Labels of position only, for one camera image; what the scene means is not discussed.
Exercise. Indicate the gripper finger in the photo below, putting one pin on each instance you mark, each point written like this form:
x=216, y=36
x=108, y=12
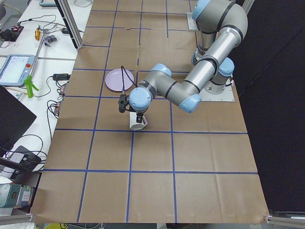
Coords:
x=139, y=118

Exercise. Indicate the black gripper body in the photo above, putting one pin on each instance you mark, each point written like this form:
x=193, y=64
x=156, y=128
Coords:
x=139, y=117

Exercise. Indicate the white faceted cup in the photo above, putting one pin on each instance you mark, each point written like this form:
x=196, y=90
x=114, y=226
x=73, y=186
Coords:
x=137, y=126

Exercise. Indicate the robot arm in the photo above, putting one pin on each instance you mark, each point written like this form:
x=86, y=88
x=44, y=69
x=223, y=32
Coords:
x=224, y=17

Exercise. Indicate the lavender plate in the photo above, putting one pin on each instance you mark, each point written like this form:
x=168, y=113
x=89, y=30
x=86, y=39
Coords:
x=114, y=80

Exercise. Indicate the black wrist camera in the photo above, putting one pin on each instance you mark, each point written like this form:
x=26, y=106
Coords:
x=123, y=103

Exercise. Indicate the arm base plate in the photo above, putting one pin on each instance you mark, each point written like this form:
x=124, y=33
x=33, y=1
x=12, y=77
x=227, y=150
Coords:
x=218, y=93
x=191, y=23

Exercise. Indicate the aluminium frame post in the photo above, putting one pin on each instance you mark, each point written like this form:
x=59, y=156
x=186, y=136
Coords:
x=70, y=23

